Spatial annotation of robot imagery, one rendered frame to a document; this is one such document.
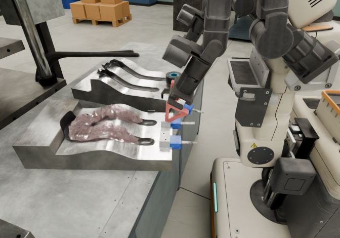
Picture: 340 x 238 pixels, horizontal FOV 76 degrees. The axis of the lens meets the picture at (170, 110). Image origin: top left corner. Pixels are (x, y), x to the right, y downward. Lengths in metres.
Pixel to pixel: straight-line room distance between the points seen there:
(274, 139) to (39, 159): 0.84
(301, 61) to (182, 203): 1.27
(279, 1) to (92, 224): 0.71
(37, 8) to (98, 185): 1.10
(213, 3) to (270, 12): 0.12
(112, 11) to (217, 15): 5.09
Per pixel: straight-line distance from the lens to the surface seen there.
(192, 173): 1.79
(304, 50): 0.61
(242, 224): 1.31
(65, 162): 0.82
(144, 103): 0.98
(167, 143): 0.75
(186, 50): 0.57
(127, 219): 0.69
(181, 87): 0.61
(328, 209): 1.05
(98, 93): 1.09
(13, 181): 0.89
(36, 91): 1.40
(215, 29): 0.54
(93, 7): 5.83
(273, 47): 0.56
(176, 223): 1.57
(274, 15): 0.54
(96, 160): 0.77
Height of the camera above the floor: 1.40
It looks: 36 degrees down
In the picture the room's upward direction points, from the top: straight up
